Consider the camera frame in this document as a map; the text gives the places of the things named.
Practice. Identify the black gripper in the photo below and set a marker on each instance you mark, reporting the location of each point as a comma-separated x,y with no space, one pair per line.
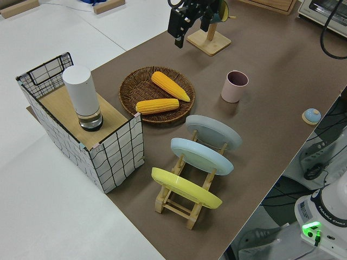
198,6

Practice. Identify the pink mug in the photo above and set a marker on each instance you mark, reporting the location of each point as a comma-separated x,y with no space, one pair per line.
233,89

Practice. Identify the white water bottle glass base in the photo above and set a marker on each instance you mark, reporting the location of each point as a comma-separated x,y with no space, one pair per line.
82,92

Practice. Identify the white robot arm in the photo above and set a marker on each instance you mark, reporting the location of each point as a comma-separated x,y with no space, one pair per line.
322,216

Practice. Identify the wooden mug rack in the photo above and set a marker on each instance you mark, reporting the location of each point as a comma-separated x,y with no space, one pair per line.
210,43

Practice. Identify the dark blue mug yellow inside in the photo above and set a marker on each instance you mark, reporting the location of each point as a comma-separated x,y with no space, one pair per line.
223,10

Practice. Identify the yellow corn cob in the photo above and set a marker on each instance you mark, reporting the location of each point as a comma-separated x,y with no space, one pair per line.
169,85
157,106

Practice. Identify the light wooden cabinet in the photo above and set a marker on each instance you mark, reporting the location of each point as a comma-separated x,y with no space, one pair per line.
271,5

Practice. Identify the light wooden block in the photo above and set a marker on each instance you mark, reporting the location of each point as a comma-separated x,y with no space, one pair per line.
108,6
19,9

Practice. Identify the brown table mat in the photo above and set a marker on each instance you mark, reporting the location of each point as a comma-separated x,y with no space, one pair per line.
271,67

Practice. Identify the brown wicker basket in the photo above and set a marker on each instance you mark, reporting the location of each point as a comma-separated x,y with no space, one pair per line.
130,92

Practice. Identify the blue plastic object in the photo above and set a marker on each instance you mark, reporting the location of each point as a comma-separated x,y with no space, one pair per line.
93,2

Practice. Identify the grey plate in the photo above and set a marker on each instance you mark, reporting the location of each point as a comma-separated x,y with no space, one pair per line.
214,132

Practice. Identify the white toaster oven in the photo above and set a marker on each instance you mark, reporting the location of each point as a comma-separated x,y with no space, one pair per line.
314,10

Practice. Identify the light blue plate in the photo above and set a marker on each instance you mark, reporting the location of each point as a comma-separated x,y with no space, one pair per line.
200,155

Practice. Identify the small blue bell wooden base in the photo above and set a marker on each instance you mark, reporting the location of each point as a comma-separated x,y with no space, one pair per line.
311,115

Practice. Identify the yellow plate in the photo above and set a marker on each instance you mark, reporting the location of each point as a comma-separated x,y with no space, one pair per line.
184,187

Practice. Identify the grey power strip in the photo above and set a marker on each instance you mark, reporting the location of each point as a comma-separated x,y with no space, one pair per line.
315,154

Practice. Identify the wooden plate rack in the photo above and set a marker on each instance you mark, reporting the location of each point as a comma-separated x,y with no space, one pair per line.
176,210

